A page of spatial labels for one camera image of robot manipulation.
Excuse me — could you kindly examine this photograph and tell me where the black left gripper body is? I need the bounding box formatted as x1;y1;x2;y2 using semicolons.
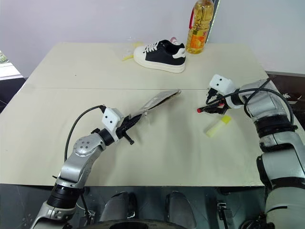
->
116;117;135;146

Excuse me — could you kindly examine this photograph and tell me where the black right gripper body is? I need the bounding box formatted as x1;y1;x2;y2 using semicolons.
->
205;87;227;106

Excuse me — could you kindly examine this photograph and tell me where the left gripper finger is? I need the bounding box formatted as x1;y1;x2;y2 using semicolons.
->
122;116;141;133
124;114;144;125

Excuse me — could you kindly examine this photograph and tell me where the red marker pen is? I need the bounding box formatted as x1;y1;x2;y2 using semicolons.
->
196;103;225;114

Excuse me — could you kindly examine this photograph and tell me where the grid pattern zip pouch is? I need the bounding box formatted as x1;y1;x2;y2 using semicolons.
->
130;89;183;120

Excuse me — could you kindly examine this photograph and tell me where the yellow highlighter pen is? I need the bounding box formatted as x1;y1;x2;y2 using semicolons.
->
203;115;232;138

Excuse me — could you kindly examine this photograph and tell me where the black and white sneaker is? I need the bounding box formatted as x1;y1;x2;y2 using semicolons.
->
133;39;187;74

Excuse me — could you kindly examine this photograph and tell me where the dark rounded shape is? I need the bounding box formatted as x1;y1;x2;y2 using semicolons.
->
99;191;138;223
165;190;197;229

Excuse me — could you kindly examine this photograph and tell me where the dark cabinet with white marks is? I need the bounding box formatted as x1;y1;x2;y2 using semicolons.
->
265;71;305;126

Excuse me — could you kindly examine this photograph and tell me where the dark furniture piece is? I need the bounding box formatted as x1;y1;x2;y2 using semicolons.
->
0;50;26;114

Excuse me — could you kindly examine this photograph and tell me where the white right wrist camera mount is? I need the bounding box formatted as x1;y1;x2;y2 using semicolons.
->
208;74;235;96

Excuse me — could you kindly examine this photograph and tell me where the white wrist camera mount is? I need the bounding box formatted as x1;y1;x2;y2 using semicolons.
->
102;107;125;142
208;74;235;96

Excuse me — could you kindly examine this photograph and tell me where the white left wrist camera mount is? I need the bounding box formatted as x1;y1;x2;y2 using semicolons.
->
102;107;125;142

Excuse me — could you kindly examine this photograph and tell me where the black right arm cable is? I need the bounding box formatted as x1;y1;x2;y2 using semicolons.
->
205;78;299;131

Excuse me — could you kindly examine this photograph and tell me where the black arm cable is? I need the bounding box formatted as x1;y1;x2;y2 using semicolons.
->
205;78;299;131
64;104;107;163

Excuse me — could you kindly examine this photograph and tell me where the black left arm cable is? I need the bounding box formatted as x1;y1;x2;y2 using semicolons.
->
64;104;107;163

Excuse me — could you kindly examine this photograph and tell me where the cooking oil bottle red handle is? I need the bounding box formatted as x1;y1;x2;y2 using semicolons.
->
185;0;214;55

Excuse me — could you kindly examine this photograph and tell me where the black and silver bracket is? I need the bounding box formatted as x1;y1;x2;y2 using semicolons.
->
216;202;234;229

